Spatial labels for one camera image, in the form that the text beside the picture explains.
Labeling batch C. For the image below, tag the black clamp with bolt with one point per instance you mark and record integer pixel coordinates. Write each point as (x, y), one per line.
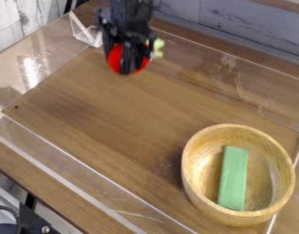
(32, 224)

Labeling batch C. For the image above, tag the clear acrylic left wall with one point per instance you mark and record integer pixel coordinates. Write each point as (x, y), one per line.
(34, 57)

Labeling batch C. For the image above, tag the clear acrylic corner bracket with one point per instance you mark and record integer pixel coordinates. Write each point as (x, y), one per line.
(88, 35)

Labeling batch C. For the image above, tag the clear acrylic wall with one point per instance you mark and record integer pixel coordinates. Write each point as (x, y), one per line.
(85, 197)
(235, 77)
(34, 57)

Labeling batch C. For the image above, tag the wooden bowl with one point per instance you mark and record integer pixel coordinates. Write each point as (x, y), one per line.
(270, 173)

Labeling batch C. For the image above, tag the green rectangular block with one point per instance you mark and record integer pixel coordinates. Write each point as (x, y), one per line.
(232, 178)

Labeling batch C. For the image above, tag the clear acrylic front wall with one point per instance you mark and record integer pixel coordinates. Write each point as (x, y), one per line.
(85, 197)

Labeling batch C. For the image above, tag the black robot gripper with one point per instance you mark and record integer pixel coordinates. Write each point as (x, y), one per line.
(124, 24)

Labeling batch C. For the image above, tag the clear acrylic back wall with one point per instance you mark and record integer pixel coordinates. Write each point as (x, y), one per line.
(235, 77)

